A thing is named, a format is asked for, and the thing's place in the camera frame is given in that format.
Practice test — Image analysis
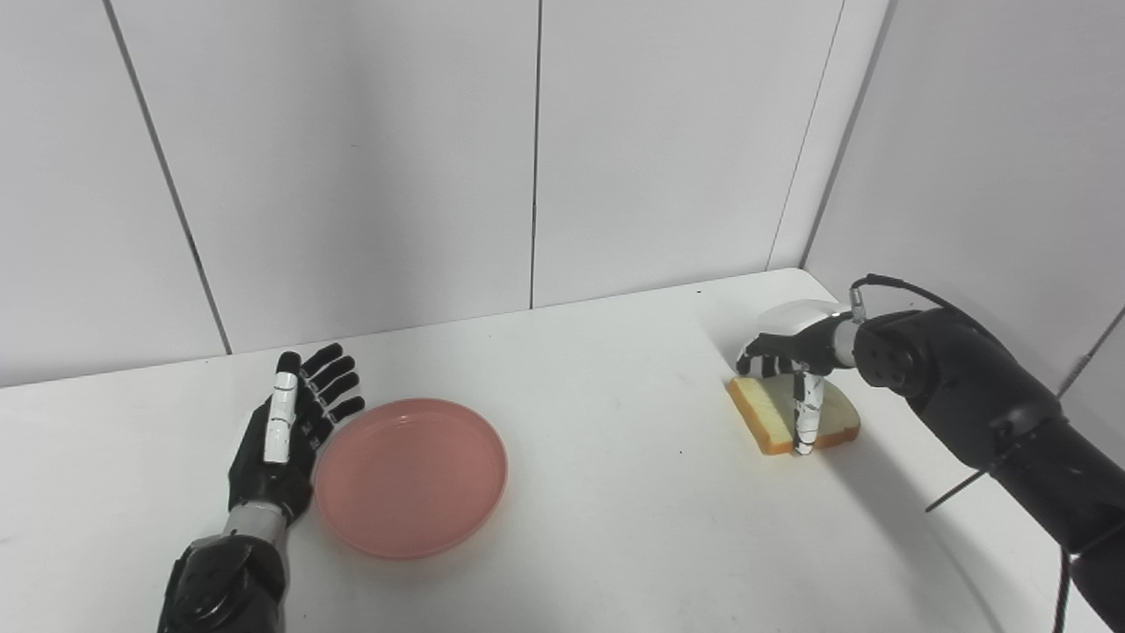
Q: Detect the slice of bread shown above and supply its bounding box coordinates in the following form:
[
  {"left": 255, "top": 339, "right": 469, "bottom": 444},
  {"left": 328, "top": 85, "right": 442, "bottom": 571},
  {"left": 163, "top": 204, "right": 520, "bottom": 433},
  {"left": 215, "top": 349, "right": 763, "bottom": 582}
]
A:
[{"left": 728, "top": 376, "right": 861, "bottom": 456}]

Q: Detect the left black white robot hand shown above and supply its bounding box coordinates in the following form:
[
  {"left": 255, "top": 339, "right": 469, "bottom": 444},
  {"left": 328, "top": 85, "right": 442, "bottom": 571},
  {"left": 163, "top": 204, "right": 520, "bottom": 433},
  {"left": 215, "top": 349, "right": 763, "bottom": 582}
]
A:
[{"left": 228, "top": 344, "right": 366, "bottom": 526}]

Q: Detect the pink round plate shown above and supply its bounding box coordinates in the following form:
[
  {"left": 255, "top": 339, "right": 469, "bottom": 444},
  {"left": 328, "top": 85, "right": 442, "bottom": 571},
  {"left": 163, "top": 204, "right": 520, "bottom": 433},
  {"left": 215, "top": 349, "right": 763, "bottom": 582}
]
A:
[{"left": 314, "top": 398, "right": 509, "bottom": 561}]

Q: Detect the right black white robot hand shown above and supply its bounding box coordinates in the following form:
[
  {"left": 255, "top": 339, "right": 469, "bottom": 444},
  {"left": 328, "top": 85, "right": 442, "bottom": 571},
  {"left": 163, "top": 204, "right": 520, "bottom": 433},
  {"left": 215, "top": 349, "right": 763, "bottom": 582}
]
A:
[{"left": 737, "top": 300, "right": 855, "bottom": 456}]

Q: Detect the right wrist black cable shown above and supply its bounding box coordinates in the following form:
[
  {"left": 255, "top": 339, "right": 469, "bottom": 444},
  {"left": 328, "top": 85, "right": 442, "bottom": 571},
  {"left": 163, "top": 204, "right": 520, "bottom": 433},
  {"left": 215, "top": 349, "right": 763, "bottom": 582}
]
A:
[{"left": 849, "top": 274, "right": 998, "bottom": 339}]

